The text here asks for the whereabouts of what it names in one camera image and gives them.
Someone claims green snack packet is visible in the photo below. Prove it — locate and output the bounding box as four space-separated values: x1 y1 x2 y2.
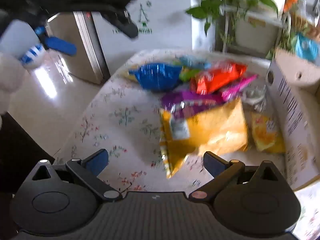
179 67 201 82

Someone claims orange snack bag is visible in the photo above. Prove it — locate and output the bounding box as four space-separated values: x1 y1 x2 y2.
189 61 247 95

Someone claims large yellow snack bag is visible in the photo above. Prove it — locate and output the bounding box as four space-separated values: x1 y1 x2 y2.
159 98 250 178

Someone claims white planter pot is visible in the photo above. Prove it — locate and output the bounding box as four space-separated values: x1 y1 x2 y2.
234 17 281 48

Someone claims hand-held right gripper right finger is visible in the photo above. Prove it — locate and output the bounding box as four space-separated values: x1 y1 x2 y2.
189 151 279 202

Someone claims cardboard box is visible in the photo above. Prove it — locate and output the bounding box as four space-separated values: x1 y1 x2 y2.
266 47 320 192

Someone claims purple snack bag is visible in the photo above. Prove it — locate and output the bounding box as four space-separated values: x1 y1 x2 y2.
161 91 225 118

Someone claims light blue snack packet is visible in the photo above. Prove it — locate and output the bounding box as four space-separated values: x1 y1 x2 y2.
178 56 211 70

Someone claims wicker basket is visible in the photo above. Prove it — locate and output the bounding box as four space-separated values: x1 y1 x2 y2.
289 12 320 40

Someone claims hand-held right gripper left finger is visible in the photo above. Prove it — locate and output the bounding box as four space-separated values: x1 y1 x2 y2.
31 149 123 202

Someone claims yellow waffle snack packet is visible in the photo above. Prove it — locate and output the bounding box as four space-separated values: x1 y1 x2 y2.
251 112 286 155

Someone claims green pothos plant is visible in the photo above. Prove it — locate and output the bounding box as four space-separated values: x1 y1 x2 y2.
185 0 307 54

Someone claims small yellow snack packet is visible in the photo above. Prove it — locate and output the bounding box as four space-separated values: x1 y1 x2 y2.
122 67 138 81

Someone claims white plant stand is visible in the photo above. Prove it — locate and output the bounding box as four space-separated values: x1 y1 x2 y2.
219 4 292 54

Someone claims silver foil snack packet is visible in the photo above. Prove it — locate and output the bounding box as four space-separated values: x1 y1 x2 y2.
243 84 267 111

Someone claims teal ribbon roll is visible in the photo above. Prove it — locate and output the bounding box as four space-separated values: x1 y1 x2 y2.
294 33 320 61

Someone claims orange flower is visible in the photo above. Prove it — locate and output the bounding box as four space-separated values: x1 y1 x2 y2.
283 0 298 12

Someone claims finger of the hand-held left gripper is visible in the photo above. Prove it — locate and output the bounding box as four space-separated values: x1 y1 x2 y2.
101 9 139 40
35 26 77 55

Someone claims blue snack bag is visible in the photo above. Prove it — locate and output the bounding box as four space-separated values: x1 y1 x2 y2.
129 63 182 92

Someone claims magenta snack packet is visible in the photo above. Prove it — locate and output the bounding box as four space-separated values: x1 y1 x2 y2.
219 74 258 101

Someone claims floral tablecloth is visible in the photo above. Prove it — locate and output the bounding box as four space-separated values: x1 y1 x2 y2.
54 49 320 240

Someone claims white fridge with tree print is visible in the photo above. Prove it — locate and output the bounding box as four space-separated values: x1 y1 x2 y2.
46 0 193 85

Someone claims white fuzzy cloth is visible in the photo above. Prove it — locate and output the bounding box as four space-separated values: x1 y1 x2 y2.
0 44 47 113

